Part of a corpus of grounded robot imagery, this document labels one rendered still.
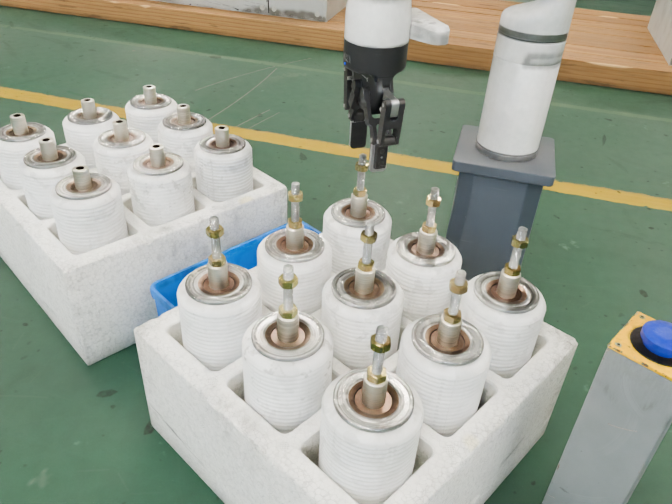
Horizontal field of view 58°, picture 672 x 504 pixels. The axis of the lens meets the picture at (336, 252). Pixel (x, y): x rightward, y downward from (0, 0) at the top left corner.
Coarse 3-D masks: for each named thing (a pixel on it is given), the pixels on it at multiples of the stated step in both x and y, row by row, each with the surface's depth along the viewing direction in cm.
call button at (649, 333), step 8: (656, 320) 55; (648, 328) 54; (656, 328) 54; (664, 328) 54; (648, 336) 53; (656, 336) 53; (664, 336) 53; (648, 344) 53; (656, 344) 53; (664, 344) 52; (656, 352) 53; (664, 352) 52
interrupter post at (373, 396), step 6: (366, 372) 55; (366, 378) 54; (366, 384) 54; (372, 384) 53; (378, 384) 53; (384, 384) 54; (366, 390) 54; (372, 390) 54; (378, 390) 54; (384, 390) 54; (366, 396) 54; (372, 396) 54; (378, 396) 54; (384, 396) 55; (366, 402) 55; (372, 402) 54; (378, 402) 55; (384, 402) 55; (372, 408) 55; (378, 408) 55
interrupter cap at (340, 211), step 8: (344, 200) 85; (368, 200) 86; (336, 208) 84; (344, 208) 84; (368, 208) 84; (376, 208) 84; (336, 216) 82; (344, 216) 82; (352, 216) 83; (368, 216) 83; (376, 216) 82; (384, 216) 82; (344, 224) 81; (352, 224) 80; (360, 224) 80; (376, 224) 81
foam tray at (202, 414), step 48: (144, 336) 71; (144, 384) 78; (192, 384) 66; (240, 384) 69; (528, 384) 68; (192, 432) 72; (240, 432) 61; (432, 432) 62; (480, 432) 62; (528, 432) 76; (240, 480) 67; (288, 480) 57; (432, 480) 57; (480, 480) 68
